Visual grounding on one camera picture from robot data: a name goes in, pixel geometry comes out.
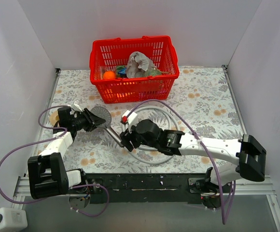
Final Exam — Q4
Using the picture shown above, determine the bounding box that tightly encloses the grey shower head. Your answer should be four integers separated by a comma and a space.
91, 106, 124, 147

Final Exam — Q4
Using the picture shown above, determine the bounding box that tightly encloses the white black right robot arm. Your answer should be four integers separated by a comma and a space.
91, 106, 266, 193

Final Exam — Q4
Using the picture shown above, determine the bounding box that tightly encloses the red plastic basket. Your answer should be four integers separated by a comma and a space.
90, 36, 179, 103

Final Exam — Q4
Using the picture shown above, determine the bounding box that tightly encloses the white box with knob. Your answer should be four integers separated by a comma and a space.
0, 207, 28, 232

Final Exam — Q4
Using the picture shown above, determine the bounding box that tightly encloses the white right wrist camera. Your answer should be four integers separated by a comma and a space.
121, 110, 139, 126

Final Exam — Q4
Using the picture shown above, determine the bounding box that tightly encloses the aluminium frame rail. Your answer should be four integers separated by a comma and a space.
14, 175, 276, 198

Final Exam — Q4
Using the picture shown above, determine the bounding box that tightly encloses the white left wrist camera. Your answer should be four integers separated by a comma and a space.
70, 100, 83, 112

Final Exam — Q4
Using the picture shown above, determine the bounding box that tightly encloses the colourful small toy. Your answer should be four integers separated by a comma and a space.
115, 65, 127, 78

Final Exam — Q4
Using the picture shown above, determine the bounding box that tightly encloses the orange ball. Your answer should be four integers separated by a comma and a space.
103, 71, 116, 80

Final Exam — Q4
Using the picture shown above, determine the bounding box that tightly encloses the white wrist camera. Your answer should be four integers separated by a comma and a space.
70, 100, 83, 112
121, 110, 139, 126

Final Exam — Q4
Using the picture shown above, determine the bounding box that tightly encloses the white shower hose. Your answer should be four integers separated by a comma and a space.
120, 107, 179, 165

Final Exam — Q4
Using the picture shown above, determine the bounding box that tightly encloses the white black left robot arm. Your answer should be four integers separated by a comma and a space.
28, 106, 106, 200

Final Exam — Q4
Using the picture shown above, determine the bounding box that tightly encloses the green glass item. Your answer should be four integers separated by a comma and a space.
143, 69, 169, 77

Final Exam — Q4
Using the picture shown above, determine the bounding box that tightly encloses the floral patterned mat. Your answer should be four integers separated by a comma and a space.
51, 67, 244, 174

